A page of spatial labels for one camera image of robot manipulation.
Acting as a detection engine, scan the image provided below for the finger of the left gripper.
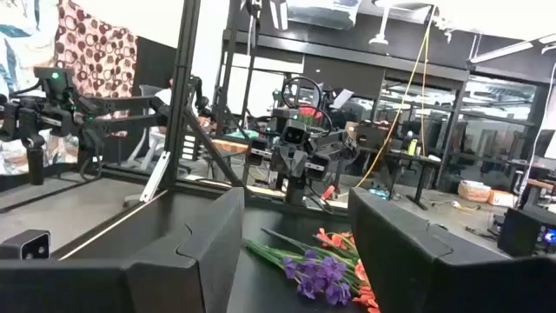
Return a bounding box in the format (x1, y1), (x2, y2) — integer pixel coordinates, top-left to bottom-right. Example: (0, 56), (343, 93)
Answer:
(245, 137), (270, 167)
(306, 154), (331, 182)

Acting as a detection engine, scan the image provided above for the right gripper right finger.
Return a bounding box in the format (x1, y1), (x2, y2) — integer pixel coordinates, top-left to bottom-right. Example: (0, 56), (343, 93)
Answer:
(347, 186), (556, 313)

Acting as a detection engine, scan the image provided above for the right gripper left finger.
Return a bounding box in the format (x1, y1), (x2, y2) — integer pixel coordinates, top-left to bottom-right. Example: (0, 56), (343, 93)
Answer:
(0, 187), (246, 313)

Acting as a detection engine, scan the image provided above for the purple artificial flower bunch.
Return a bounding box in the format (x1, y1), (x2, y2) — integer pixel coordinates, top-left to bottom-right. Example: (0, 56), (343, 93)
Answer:
(242, 236), (354, 308)

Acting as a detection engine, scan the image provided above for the black desk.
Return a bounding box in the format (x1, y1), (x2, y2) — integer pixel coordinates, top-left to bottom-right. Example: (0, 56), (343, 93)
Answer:
(381, 147), (444, 212)

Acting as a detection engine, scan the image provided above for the beige basket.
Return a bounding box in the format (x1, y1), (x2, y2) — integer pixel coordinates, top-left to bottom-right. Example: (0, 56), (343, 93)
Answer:
(457, 179), (493, 204)

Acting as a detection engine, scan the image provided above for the black computer box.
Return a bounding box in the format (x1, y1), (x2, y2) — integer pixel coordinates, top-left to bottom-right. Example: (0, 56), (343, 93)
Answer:
(497, 207), (556, 257)

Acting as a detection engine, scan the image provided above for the person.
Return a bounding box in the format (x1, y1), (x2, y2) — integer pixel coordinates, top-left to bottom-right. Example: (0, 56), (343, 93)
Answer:
(151, 77), (218, 136)

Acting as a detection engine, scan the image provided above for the brown circle pattern curtain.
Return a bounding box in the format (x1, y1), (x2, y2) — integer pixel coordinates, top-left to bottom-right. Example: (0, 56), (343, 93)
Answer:
(54, 0), (139, 121)

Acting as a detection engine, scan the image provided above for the blue leaf pattern cloth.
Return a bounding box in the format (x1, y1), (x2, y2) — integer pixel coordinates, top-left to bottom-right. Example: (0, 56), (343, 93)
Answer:
(0, 0), (60, 176)

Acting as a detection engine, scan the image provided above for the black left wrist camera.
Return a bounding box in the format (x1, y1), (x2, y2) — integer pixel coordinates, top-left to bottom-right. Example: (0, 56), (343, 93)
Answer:
(281, 117), (310, 147)

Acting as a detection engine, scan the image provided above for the hanging yellow cable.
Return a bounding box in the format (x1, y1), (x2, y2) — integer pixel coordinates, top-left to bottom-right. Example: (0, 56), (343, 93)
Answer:
(354, 6), (437, 189)

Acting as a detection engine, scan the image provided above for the black table-level camera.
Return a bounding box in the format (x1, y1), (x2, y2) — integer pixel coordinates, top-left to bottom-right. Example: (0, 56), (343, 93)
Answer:
(0, 229), (52, 261)

